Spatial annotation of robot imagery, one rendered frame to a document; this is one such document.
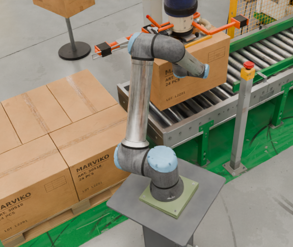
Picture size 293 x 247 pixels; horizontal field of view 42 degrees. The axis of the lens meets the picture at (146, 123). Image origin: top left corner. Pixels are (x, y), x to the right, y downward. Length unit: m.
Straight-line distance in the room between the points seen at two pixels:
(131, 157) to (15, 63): 3.12
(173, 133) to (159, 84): 0.39
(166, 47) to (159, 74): 0.72
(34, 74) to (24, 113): 1.46
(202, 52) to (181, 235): 1.28
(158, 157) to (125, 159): 0.19
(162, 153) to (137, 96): 0.32
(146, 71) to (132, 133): 0.33
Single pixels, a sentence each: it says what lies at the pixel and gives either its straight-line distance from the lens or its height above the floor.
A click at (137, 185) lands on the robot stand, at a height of 0.75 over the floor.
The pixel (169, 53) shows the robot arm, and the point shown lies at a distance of 1.88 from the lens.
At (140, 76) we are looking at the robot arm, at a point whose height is 1.38.
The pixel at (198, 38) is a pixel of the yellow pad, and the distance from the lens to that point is 2.75.
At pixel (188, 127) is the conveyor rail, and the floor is 0.54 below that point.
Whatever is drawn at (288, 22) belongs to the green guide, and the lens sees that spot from 4.02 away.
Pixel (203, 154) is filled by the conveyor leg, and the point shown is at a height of 0.15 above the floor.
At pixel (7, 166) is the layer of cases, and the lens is 2.83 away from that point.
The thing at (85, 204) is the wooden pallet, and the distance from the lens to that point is 3.04.
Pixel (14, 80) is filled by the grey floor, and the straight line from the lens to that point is 4.62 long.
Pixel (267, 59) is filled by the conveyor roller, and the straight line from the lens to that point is 3.60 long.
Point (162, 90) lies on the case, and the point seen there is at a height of 0.86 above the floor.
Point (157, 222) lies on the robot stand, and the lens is 2.08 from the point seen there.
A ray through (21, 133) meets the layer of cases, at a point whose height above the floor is 0.54.
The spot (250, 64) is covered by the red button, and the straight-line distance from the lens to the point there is 2.61.
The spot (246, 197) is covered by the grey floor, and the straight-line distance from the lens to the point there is 3.14.
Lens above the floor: 2.50
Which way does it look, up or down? 43 degrees down
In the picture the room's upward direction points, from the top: 5 degrees counter-clockwise
